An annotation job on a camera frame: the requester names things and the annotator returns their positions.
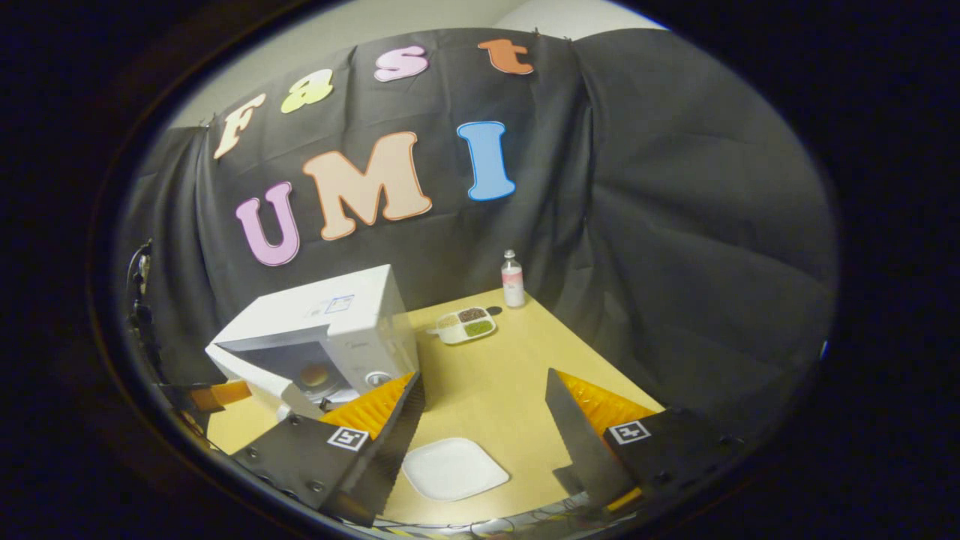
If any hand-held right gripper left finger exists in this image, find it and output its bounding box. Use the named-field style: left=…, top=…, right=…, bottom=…
left=231, top=371, right=426, bottom=527

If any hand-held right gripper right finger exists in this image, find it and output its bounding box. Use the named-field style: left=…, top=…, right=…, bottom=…
left=545, top=367, right=751, bottom=518

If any white microwave oven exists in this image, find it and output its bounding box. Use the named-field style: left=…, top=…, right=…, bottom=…
left=205, top=264, right=419, bottom=422

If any white square plate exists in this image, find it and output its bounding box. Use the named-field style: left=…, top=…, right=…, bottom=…
left=401, top=437, right=511, bottom=502

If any white divided grain tray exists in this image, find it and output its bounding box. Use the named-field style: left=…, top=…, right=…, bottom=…
left=427, top=306, right=497, bottom=346

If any small pink label bottle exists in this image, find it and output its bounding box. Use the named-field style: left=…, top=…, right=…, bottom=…
left=501, top=250, right=526, bottom=308

